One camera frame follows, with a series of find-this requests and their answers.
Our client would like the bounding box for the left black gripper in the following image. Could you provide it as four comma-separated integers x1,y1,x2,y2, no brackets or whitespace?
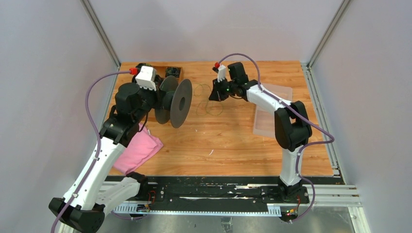
134,81,166,123

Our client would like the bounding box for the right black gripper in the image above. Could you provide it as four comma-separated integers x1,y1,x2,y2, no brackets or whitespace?
209,77,237,102

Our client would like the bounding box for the thin green wire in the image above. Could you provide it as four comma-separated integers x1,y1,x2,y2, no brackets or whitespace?
192,84,223,117

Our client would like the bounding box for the black cable spool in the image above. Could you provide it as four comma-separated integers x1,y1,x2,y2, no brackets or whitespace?
155,76,193,128

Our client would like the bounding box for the clear plastic box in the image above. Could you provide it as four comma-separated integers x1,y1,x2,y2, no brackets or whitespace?
253,83,293,138

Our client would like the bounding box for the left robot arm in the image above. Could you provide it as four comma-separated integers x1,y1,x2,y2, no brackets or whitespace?
49,83,178,233

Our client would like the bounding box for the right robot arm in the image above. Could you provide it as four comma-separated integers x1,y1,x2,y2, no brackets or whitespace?
209,62,312,202

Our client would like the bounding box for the wooden compartment tray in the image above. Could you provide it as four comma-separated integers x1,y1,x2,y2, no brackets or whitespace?
154,65,184,83

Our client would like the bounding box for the pink cloth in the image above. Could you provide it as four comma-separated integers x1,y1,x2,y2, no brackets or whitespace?
113,126,163,175

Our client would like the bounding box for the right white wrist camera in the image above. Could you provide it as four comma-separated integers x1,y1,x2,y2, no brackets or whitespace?
212,62,227,82

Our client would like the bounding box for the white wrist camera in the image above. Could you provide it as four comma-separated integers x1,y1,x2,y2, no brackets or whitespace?
135,66,157,91
212,62,227,82

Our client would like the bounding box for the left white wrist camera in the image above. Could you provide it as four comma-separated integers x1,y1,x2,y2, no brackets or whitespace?
135,66,157,91

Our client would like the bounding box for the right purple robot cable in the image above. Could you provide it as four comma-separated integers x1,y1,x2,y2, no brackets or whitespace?
214,53,335,223

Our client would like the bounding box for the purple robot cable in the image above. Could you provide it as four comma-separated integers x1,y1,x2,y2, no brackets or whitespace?
214,53,335,223
50,67,152,233

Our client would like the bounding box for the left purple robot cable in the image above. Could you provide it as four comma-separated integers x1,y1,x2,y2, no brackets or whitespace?
50,67,152,233

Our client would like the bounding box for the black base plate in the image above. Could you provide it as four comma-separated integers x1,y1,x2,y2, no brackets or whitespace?
120,176,356,215

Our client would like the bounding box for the slotted aluminium cable duct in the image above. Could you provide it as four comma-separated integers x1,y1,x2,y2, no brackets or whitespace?
112,202,282,217

